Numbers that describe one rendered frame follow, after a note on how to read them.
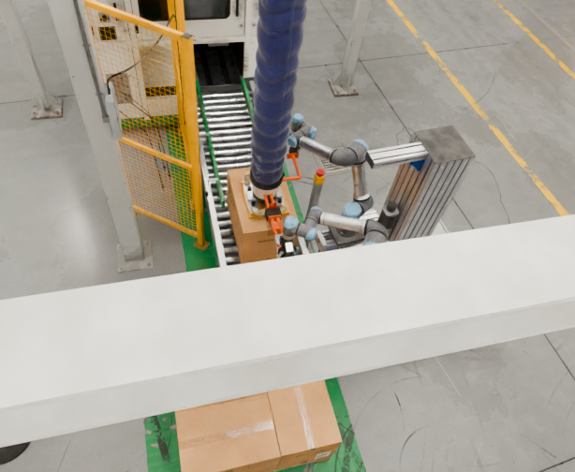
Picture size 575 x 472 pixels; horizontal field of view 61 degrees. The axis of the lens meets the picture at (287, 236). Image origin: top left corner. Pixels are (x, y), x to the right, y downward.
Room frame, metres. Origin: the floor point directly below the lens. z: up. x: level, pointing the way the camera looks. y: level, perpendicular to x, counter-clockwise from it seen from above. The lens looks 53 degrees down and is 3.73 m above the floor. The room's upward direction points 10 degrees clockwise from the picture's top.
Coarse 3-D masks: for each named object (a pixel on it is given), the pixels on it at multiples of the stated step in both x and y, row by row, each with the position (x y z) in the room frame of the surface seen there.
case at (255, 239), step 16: (240, 176) 2.42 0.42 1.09; (240, 192) 2.27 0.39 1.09; (288, 192) 2.35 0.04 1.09; (240, 208) 2.13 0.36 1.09; (288, 208) 2.20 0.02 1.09; (240, 224) 2.01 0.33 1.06; (256, 224) 2.02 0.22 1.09; (240, 240) 1.99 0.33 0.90; (256, 240) 1.95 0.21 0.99; (272, 240) 2.00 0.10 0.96; (240, 256) 1.97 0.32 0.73; (256, 256) 1.96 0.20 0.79; (272, 256) 2.00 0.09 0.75
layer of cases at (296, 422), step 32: (320, 384) 1.19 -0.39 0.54; (192, 416) 0.85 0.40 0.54; (224, 416) 0.88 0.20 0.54; (256, 416) 0.91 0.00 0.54; (288, 416) 0.95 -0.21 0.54; (320, 416) 0.98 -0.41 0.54; (192, 448) 0.66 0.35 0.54; (224, 448) 0.69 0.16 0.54; (256, 448) 0.72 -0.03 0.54; (288, 448) 0.76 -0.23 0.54; (320, 448) 0.80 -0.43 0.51
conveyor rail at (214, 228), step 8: (200, 144) 3.18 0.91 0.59; (200, 152) 3.08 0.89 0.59; (200, 160) 2.98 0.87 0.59; (200, 168) 2.98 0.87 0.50; (208, 176) 2.81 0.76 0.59; (208, 192) 2.63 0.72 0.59; (208, 200) 2.54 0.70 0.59; (208, 208) 2.55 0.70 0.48; (216, 216) 2.40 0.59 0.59; (216, 224) 2.32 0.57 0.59; (216, 232) 2.24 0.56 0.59; (216, 240) 2.17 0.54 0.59; (216, 248) 2.09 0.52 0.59; (224, 256) 2.03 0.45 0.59; (224, 264) 1.96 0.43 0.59
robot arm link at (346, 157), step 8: (296, 136) 2.43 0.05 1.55; (304, 136) 2.47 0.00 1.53; (296, 144) 2.40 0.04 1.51; (304, 144) 2.37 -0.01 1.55; (312, 144) 2.35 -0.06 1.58; (320, 144) 2.35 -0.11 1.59; (312, 152) 2.33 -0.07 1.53; (320, 152) 2.30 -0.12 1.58; (328, 152) 2.28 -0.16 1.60; (336, 152) 2.27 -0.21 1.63; (344, 152) 2.26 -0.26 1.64; (352, 152) 2.27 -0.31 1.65; (336, 160) 2.22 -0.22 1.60; (344, 160) 2.22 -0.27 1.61; (352, 160) 2.23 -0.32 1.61
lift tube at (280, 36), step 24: (264, 0) 2.17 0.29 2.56; (288, 0) 2.15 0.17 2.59; (264, 24) 2.16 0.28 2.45; (288, 24) 2.15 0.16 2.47; (264, 48) 2.16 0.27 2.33; (288, 48) 2.16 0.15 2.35; (264, 72) 2.15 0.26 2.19; (288, 72) 2.17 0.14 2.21; (264, 96) 2.15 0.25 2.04; (288, 96) 2.19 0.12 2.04; (264, 120) 2.15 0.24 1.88; (288, 120) 2.21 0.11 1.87; (264, 144) 2.14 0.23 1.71
